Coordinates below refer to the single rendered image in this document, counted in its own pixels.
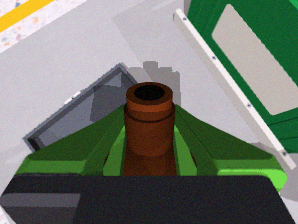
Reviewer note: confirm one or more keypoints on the brown bottle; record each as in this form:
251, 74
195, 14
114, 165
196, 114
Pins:
149, 120

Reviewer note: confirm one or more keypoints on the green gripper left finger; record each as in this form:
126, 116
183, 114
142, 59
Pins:
85, 150

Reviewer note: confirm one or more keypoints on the green plastic crate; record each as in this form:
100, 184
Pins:
257, 43

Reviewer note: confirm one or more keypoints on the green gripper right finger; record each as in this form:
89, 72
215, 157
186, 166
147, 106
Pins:
219, 153

